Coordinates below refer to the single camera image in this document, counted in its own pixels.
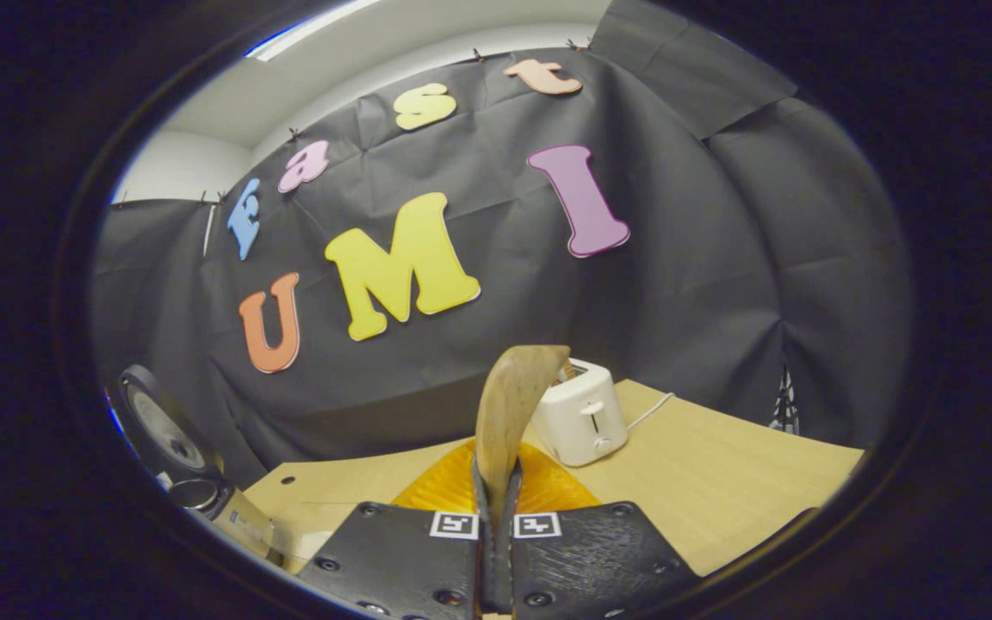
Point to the black backdrop cloth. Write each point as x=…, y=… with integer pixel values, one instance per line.
x=677, y=301

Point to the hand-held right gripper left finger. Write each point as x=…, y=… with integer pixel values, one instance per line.
x=401, y=560

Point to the wooden spoon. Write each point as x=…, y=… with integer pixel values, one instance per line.
x=509, y=405

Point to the white toaster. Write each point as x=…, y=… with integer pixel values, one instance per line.
x=586, y=422

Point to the brown bread slice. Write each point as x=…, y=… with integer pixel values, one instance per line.
x=567, y=372

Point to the black silver rice cooker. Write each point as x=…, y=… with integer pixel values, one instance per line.
x=164, y=430

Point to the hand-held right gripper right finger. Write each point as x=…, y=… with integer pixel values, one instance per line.
x=591, y=560

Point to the black white striped object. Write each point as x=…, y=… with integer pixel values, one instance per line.
x=784, y=405

